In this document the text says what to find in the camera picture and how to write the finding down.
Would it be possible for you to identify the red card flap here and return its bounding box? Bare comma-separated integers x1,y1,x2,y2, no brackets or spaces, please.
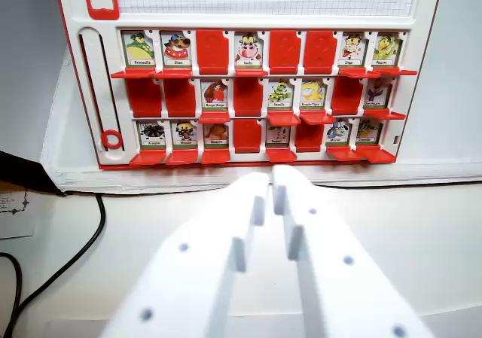
128,149,167,166

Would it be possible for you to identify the white printed paper sheet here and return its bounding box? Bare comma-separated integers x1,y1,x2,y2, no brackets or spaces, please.
0,190,38,240

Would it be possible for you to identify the red and white game board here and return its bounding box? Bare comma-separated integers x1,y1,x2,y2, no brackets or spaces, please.
52,0,446,171

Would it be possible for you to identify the black cable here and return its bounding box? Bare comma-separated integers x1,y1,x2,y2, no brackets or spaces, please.
0,251,23,327
2,190,107,338

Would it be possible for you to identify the red ring slider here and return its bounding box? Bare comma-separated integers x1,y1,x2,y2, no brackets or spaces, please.
101,129,124,152

